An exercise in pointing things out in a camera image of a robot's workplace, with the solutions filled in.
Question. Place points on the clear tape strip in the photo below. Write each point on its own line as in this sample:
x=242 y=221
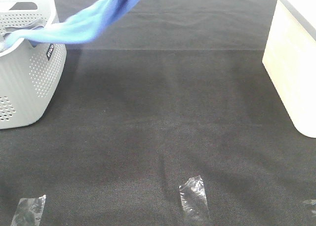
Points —
x=194 y=202
x=29 y=211
x=311 y=205

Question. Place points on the clear tape strip left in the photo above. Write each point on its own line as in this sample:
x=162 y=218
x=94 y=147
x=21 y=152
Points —
x=29 y=211

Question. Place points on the grey towel in basket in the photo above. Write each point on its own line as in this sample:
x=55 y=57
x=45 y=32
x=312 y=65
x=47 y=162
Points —
x=10 y=30

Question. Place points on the white plastic storage bin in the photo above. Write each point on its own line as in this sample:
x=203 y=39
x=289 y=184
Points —
x=290 y=61

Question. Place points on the clear tape strip right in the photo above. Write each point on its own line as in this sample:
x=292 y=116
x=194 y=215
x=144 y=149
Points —
x=311 y=205

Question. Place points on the grey perforated laundry basket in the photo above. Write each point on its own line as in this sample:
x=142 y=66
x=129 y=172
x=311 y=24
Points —
x=29 y=73

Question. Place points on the blue microfibre towel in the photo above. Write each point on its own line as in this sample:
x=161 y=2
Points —
x=82 y=27

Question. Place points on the clear tape strip middle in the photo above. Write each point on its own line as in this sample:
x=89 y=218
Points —
x=194 y=202

